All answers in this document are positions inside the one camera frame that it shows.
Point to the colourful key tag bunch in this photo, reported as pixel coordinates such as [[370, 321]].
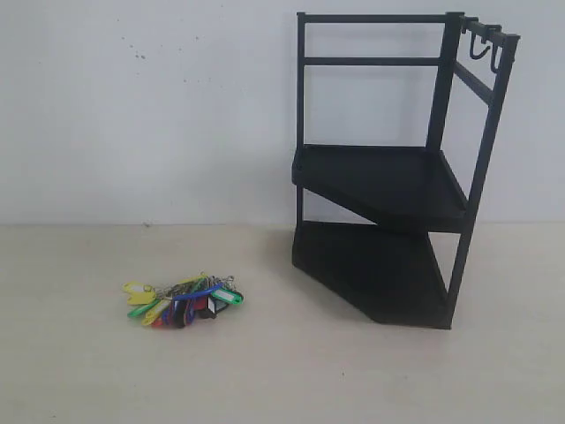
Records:
[[177, 306]]

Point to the black two-tier metal rack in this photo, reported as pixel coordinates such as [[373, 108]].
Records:
[[403, 264]]

